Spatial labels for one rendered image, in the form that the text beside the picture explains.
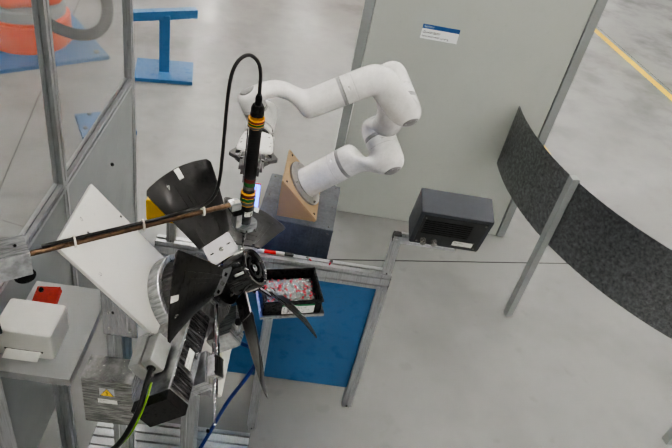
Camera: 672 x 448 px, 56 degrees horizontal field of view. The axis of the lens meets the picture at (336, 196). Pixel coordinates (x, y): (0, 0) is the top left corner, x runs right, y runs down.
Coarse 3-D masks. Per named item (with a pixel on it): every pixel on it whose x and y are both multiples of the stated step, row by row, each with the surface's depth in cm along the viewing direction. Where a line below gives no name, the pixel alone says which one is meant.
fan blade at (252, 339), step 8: (248, 320) 178; (248, 328) 179; (248, 336) 180; (256, 336) 170; (248, 344) 182; (256, 344) 172; (256, 352) 174; (256, 360) 177; (256, 368) 179; (264, 376) 168; (264, 384) 164; (264, 392) 177
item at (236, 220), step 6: (234, 204) 175; (240, 204) 176; (234, 210) 176; (240, 210) 177; (234, 216) 177; (240, 216) 179; (234, 222) 180; (240, 222) 180; (252, 222) 184; (240, 228) 181; (246, 228) 181; (252, 228) 182
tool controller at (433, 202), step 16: (432, 192) 221; (448, 192) 223; (416, 208) 225; (432, 208) 217; (448, 208) 218; (464, 208) 219; (480, 208) 220; (416, 224) 222; (432, 224) 220; (448, 224) 219; (464, 224) 219; (480, 224) 218; (416, 240) 228; (432, 240) 227; (448, 240) 227; (464, 240) 226; (480, 240) 226
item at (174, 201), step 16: (208, 160) 185; (176, 176) 177; (192, 176) 180; (208, 176) 183; (160, 192) 174; (176, 192) 176; (192, 192) 178; (208, 192) 181; (160, 208) 173; (176, 208) 176; (176, 224) 176; (192, 224) 177; (208, 224) 179; (224, 224) 181; (192, 240) 177; (208, 240) 179
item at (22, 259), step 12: (0, 240) 146; (12, 240) 147; (24, 240) 147; (0, 252) 143; (12, 252) 144; (24, 252) 144; (0, 264) 142; (12, 264) 144; (24, 264) 146; (0, 276) 144; (12, 276) 146
